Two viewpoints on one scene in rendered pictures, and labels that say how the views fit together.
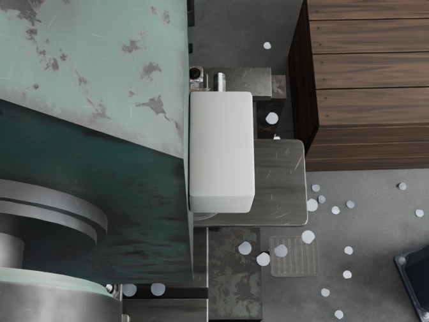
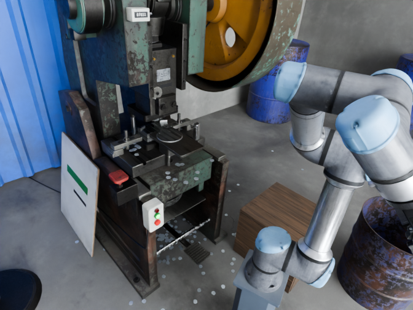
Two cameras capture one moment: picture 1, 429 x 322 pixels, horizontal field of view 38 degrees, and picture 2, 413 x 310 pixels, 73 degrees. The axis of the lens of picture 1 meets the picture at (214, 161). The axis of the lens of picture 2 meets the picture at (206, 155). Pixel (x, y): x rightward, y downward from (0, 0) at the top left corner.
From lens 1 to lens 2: 107 cm
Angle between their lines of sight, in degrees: 46
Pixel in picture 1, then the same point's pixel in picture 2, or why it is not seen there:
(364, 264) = (224, 296)
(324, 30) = (270, 192)
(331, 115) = (246, 210)
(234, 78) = (214, 150)
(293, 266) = (193, 254)
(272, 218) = (175, 150)
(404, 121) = not seen: hidden behind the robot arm
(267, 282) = (184, 268)
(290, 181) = (189, 149)
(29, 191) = not seen: outside the picture
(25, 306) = not seen: outside the picture
